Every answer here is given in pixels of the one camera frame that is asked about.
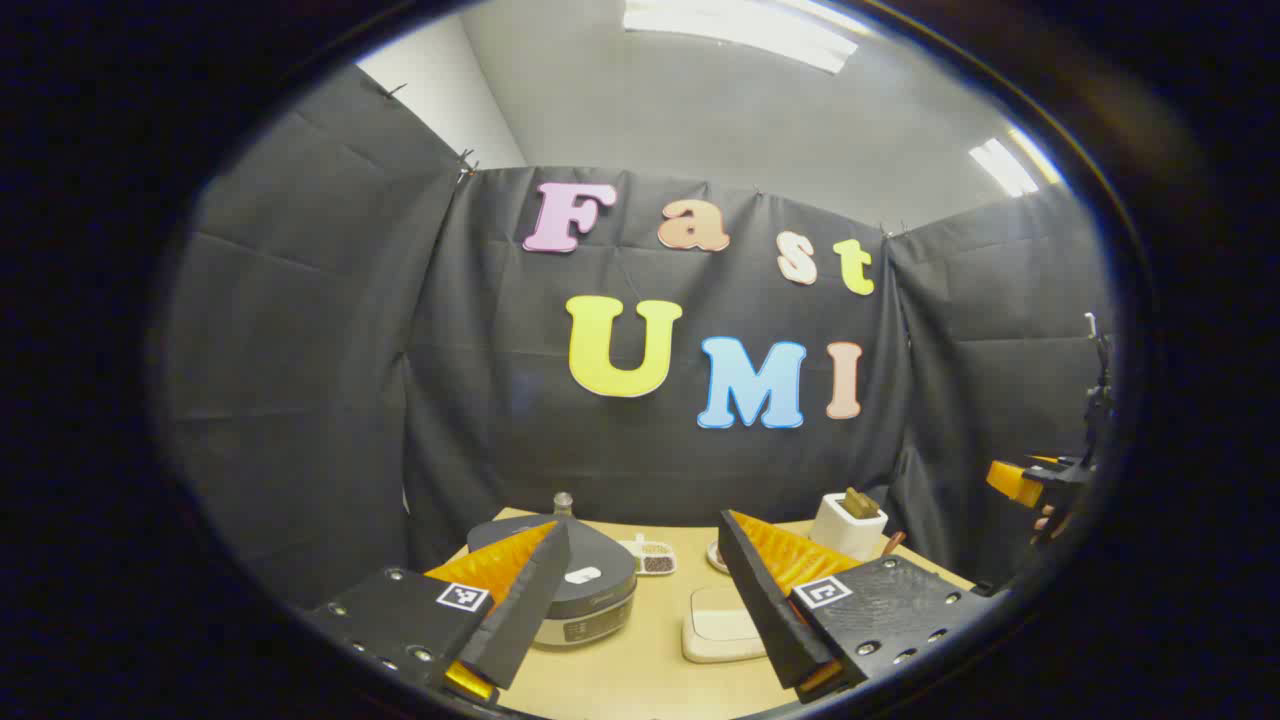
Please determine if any grey and white rice cooker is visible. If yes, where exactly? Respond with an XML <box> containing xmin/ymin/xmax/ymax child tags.
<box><xmin>467</xmin><ymin>513</ymin><xmax>639</xmax><ymax>651</ymax></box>

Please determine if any white toaster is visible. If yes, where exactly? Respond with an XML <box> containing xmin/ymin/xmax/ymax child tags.
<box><xmin>808</xmin><ymin>492</ymin><xmax>889</xmax><ymax>561</ymax></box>

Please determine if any white divided bean dish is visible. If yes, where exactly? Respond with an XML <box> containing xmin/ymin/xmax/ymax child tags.
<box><xmin>620</xmin><ymin>535</ymin><xmax>678</xmax><ymax>577</ymax></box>

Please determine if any black backdrop cloth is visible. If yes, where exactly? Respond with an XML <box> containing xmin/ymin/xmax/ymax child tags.
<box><xmin>160</xmin><ymin>65</ymin><xmax>1116</xmax><ymax>611</ymax></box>

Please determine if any clear tray of rice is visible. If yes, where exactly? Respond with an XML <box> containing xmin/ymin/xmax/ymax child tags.
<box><xmin>682</xmin><ymin>585</ymin><xmax>769</xmax><ymax>664</ymax></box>

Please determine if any ceiling light panel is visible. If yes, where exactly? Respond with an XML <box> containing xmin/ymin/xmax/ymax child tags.
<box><xmin>968</xmin><ymin>128</ymin><xmax>1063</xmax><ymax>198</ymax></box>

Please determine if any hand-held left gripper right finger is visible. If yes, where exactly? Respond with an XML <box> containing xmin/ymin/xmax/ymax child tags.
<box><xmin>717</xmin><ymin>510</ymin><xmax>991</xmax><ymax>704</ymax></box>

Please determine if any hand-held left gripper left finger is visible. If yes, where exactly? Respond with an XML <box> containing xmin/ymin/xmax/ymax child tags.
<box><xmin>305</xmin><ymin>520</ymin><xmax>573</xmax><ymax>701</ymax></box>

